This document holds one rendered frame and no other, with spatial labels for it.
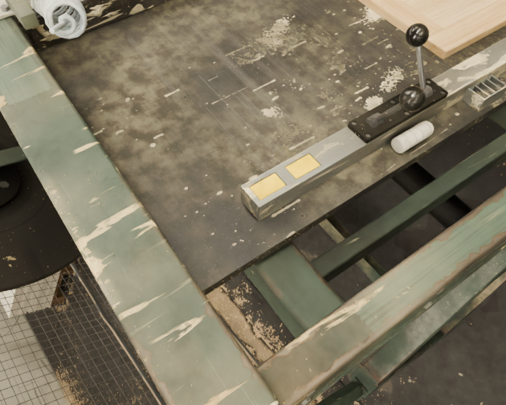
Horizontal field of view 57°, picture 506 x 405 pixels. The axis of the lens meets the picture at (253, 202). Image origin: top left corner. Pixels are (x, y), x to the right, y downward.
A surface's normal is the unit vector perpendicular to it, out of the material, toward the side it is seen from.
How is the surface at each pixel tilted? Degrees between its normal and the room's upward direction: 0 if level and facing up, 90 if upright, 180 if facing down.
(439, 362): 0
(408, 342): 0
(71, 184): 56
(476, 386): 0
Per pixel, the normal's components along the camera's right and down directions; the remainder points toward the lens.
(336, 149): 0.00, -0.57
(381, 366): -0.68, 0.07
